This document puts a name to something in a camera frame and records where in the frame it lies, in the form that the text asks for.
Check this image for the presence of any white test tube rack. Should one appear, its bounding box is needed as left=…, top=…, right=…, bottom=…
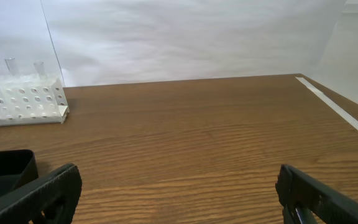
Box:
left=0, top=74, right=70, bottom=129

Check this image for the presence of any clear test tube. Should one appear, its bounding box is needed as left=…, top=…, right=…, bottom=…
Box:
left=33, top=61, right=47, bottom=78
left=4, top=58, right=20, bottom=77

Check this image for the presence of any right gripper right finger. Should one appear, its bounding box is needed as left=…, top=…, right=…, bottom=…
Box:
left=275, top=164, right=358, bottom=224

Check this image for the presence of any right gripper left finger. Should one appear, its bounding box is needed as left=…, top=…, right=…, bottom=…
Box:
left=0, top=163, right=83, bottom=224

